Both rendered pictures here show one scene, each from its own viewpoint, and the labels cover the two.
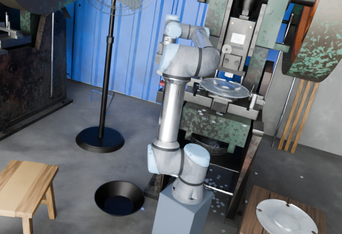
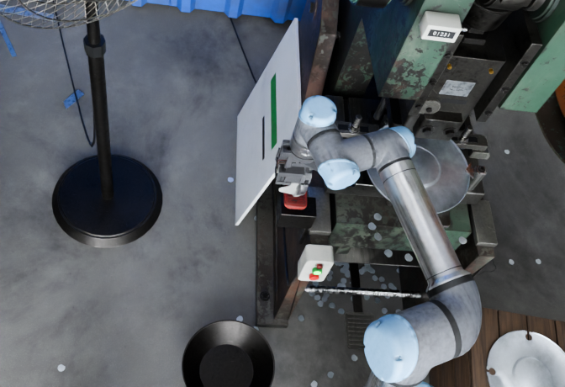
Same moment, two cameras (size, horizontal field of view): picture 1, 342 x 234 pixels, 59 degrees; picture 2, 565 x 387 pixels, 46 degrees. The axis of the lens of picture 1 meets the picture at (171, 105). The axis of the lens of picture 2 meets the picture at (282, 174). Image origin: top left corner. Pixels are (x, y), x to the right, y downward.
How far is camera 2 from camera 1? 1.36 m
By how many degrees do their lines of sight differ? 40
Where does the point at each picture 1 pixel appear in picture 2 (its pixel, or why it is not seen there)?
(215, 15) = (414, 69)
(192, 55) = (444, 352)
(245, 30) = (476, 75)
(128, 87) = not seen: outside the picture
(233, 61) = (442, 129)
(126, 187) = (226, 329)
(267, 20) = (536, 72)
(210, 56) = (474, 333)
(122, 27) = not seen: outside the picture
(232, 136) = not seen: hidden behind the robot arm
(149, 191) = (267, 317)
